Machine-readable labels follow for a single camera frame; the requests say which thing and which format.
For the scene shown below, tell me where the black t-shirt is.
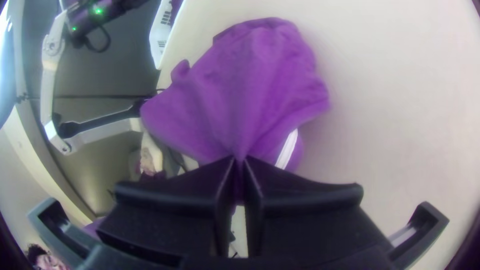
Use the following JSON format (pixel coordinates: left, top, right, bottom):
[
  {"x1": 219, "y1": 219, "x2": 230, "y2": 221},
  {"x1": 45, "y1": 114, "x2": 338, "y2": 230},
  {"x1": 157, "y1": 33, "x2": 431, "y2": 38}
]
[{"x1": 139, "y1": 16, "x2": 332, "y2": 205}]

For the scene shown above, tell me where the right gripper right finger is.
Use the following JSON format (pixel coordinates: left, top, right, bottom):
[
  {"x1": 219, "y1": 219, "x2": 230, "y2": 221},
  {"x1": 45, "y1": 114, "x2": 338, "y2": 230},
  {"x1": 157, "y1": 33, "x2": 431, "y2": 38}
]
[{"x1": 242, "y1": 155, "x2": 395, "y2": 264}]

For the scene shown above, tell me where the white laundry basket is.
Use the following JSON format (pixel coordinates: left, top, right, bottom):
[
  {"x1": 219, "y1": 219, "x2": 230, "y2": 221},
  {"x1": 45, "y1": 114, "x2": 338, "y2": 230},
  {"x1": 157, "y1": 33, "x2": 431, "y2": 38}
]
[{"x1": 149, "y1": 0, "x2": 185, "y2": 70}]

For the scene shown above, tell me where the person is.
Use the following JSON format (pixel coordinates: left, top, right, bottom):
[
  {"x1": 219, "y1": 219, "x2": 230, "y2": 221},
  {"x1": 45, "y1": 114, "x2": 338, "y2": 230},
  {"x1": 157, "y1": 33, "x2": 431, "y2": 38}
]
[{"x1": 26, "y1": 242, "x2": 70, "y2": 270}]

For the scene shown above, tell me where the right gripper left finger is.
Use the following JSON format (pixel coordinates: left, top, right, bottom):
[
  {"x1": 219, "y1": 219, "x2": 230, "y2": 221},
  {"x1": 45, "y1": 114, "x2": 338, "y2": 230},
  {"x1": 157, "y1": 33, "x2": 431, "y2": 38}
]
[{"x1": 95, "y1": 156, "x2": 236, "y2": 268}]

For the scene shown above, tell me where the black cable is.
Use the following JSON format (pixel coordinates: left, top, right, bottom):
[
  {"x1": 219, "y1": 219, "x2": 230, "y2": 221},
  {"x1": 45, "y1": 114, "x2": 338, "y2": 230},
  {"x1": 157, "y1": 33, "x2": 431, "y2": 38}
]
[{"x1": 81, "y1": 25, "x2": 112, "y2": 53}]

